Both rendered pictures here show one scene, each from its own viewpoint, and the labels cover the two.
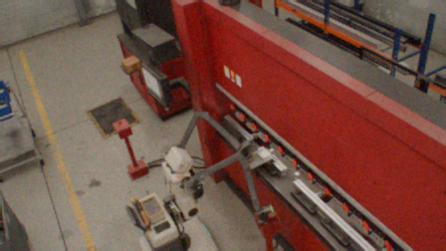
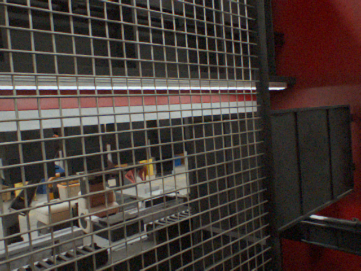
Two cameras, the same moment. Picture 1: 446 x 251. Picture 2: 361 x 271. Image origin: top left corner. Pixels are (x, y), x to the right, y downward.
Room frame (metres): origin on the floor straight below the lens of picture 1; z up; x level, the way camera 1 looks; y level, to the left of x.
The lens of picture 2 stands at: (2.62, -1.82, 1.34)
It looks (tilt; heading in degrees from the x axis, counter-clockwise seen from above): 3 degrees down; 72
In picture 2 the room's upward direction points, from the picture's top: 5 degrees counter-clockwise
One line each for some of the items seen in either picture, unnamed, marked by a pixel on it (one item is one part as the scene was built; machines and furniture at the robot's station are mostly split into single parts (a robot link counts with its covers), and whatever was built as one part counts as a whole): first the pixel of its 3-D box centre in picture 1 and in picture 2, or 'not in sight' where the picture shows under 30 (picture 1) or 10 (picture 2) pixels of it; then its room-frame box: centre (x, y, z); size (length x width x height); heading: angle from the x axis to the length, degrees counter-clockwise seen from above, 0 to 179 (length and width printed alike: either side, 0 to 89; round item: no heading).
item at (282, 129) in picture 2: not in sight; (294, 165); (3.43, -0.74, 1.12); 1.13 x 0.02 x 0.44; 25
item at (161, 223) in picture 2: not in sight; (197, 215); (2.98, -0.83, 1.02); 0.37 x 0.06 x 0.04; 25
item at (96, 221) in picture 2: not in sight; (106, 221); (2.71, -0.69, 1.01); 0.26 x 0.12 x 0.05; 115
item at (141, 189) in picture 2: (255, 159); (145, 191); (2.94, -0.25, 1.00); 0.26 x 0.18 x 0.01; 115
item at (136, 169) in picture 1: (129, 148); not in sight; (4.09, 1.20, 0.41); 0.25 x 0.20 x 0.83; 115
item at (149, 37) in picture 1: (160, 70); not in sight; (3.94, 0.57, 1.53); 0.51 x 0.25 x 0.85; 29
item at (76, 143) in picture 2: (291, 153); (83, 147); (2.66, -0.54, 1.26); 0.15 x 0.09 x 0.17; 25
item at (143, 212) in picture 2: (272, 161); (157, 214); (2.95, -0.40, 0.92); 0.39 x 0.06 x 0.10; 25
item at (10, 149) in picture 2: (306, 166); (27, 154); (2.48, -0.62, 1.26); 0.15 x 0.09 x 0.17; 25
